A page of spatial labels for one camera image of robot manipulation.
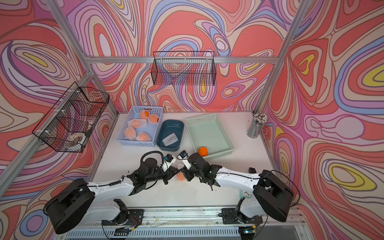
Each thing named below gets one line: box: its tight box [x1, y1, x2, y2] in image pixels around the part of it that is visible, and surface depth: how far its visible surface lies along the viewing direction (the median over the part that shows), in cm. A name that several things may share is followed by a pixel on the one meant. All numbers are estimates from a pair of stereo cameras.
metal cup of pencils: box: [246, 112, 268, 139], surface depth 95 cm
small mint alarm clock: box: [239, 189, 251, 199], surface depth 80 cm
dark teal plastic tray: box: [156, 119, 185, 152], surface depth 105 cm
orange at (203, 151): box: [198, 146, 208, 157], surface depth 95 cm
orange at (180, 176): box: [176, 171, 186, 181], surface depth 83 cm
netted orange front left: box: [124, 126, 137, 141], surface depth 103 cm
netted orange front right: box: [136, 132, 152, 142], surface depth 100 cm
